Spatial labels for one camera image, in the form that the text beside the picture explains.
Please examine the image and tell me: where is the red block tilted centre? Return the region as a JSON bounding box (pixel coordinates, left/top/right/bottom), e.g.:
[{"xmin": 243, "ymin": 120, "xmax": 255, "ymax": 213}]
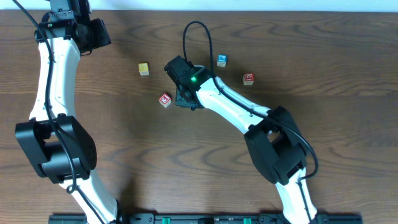
[{"xmin": 159, "ymin": 93, "xmax": 172, "ymax": 108}]

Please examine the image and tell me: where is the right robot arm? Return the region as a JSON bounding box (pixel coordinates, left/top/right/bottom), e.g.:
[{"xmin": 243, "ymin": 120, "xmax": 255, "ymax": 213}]
[{"xmin": 164, "ymin": 56, "xmax": 319, "ymax": 223}]

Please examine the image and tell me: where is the blue picture block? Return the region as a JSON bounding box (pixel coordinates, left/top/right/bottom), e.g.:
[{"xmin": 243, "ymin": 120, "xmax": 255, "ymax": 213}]
[{"xmin": 216, "ymin": 54, "xmax": 228, "ymax": 67}]

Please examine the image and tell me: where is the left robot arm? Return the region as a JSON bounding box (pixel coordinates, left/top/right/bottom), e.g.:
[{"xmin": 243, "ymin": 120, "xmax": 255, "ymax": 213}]
[{"xmin": 15, "ymin": 0, "xmax": 127, "ymax": 223}]

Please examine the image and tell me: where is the red picture block right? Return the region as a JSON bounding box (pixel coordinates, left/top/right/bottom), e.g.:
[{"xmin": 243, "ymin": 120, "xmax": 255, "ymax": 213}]
[{"xmin": 243, "ymin": 73, "xmax": 254, "ymax": 86}]

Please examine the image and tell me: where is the yellow block upper left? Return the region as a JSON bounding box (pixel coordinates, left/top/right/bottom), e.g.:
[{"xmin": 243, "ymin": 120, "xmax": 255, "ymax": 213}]
[{"xmin": 138, "ymin": 63, "xmax": 150, "ymax": 76}]

